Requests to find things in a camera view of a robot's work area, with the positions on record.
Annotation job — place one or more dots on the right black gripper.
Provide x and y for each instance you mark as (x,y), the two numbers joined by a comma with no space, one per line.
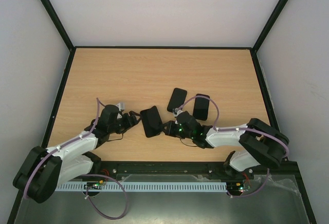
(170,128)

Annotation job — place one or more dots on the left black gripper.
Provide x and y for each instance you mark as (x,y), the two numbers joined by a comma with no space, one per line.
(129,123)

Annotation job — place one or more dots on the black case with camera holes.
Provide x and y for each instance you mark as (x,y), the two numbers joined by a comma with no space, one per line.
(177,99)

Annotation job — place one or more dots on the black phone screen up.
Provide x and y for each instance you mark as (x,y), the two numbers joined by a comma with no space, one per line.
(201,107)

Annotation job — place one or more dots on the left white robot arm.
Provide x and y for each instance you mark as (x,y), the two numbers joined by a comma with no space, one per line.
(44,169)

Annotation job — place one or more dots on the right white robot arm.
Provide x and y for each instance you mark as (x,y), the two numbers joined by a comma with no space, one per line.
(262,144)

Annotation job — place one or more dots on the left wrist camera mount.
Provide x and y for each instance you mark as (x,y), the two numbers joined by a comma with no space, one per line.
(121,107)

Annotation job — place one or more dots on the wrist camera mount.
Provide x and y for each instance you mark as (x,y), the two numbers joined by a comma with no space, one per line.
(121,107)
(177,111)

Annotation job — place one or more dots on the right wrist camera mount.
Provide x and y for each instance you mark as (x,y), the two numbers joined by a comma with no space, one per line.
(177,111)

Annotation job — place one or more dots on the black frame base rail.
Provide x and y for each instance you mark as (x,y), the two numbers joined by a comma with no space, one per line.
(211,170)

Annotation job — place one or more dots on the white slotted cable duct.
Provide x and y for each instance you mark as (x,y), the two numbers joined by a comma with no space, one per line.
(75,186)

